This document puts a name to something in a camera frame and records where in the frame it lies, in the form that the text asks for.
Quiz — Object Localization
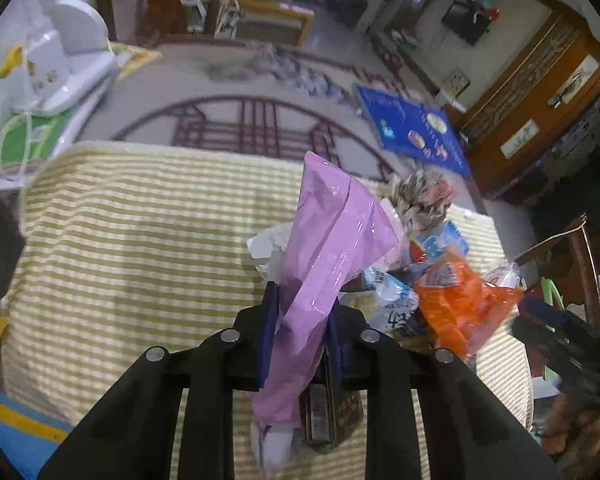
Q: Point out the carved wooden chair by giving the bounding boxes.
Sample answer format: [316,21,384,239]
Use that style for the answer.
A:
[514,214,600,333]

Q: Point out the white and blue snack packet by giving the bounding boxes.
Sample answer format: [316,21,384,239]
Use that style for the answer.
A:
[340,267,431,351]

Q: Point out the orange plastic bag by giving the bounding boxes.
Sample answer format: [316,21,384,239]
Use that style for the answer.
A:
[414,252,523,361]

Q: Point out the dark brown box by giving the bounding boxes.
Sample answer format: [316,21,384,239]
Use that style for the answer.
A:
[300,350,366,453]

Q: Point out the clear plastic packet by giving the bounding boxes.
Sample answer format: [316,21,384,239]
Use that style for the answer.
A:
[482,262,526,291]

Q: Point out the pink plastic bag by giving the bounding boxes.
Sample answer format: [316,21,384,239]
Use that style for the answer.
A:
[250,150,400,428]

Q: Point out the wooden cabinet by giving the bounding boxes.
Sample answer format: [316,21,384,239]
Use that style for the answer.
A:
[460,10,600,201]

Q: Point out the blue and yellow box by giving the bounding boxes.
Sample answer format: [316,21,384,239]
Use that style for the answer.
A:
[0,382,73,480]

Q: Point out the blue poster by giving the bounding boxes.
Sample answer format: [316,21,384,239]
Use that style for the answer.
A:
[355,84,473,178]

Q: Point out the crumpled grey patterned wrapper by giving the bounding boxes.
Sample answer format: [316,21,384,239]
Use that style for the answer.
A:
[389,169,456,231]

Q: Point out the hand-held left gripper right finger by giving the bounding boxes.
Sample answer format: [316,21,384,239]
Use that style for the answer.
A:
[327,304,563,480]

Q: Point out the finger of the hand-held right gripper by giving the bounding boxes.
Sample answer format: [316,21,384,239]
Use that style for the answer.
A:
[511,316,573,362]
[519,297,600,338]

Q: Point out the white paper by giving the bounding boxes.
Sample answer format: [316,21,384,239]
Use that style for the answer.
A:
[246,222,293,281]

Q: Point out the yellow striped cloth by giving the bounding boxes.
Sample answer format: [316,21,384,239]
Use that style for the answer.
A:
[2,141,533,480]

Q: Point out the small framed picture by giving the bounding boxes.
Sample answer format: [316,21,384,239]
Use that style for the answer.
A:
[445,69,471,98]

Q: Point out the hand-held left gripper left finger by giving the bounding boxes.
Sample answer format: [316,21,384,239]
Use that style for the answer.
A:
[37,282,281,480]

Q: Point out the yellow framed table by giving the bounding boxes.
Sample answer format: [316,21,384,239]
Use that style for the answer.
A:
[237,0,315,48]

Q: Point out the white crumpled tissue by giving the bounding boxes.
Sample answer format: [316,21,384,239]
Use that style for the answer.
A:
[250,420,295,476]

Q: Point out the wall television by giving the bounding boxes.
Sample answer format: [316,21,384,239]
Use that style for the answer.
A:
[441,0,501,46]

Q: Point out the person's right forearm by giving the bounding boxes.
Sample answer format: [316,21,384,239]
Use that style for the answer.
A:
[542,395,600,456]

